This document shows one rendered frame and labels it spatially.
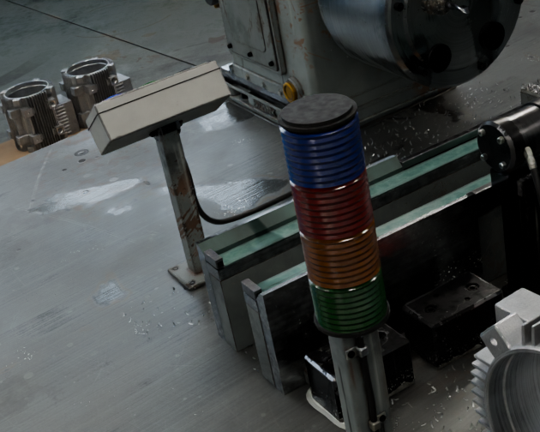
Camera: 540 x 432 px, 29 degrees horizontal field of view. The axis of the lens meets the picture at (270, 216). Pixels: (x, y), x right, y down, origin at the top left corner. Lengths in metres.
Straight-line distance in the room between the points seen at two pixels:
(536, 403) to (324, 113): 0.27
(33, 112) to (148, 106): 2.38
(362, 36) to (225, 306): 0.49
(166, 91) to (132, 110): 0.05
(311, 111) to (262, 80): 1.04
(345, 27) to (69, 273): 0.54
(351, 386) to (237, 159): 0.88
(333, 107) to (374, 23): 0.71
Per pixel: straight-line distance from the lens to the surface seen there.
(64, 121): 3.76
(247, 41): 1.79
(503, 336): 0.73
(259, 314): 1.12
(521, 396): 0.81
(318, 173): 0.76
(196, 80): 1.31
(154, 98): 1.29
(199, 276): 1.40
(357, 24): 1.51
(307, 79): 1.67
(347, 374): 0.88
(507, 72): 1.89
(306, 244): 0.81
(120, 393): 1.24
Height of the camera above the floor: 1.52
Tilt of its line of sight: 28 degrees down
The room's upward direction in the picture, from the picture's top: 12 degrees counter-clockwise
